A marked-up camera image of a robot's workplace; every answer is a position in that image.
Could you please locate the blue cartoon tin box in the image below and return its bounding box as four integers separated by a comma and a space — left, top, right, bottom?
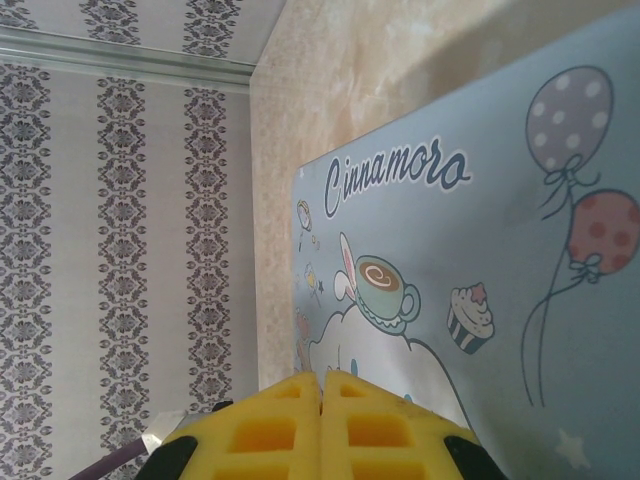
291, 3, 640, 480

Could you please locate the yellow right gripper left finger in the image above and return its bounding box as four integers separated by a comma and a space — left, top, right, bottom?
162, 370, 324, 480

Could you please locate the aluminium frame post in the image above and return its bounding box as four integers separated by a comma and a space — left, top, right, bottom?
0, 27, 253, 87

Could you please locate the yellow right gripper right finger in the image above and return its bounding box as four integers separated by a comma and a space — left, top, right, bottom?
320, 369, 474, 480

